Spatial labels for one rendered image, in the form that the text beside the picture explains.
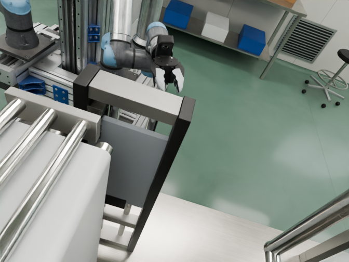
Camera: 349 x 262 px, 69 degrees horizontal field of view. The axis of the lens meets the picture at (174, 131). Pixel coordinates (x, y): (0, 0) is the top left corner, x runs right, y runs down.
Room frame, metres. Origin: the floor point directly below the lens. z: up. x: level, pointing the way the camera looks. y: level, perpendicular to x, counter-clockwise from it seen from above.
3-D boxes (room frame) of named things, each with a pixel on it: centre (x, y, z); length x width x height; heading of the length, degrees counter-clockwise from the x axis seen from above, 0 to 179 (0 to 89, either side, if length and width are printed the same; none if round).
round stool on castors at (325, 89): (3.27, -1.66, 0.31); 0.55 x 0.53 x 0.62; 94
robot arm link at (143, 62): (0.84, 0.19, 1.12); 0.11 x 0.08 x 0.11; 115
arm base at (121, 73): (1.03, 0.41, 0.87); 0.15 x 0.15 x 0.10
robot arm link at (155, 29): (0.85, 0.18, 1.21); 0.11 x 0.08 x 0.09; 25
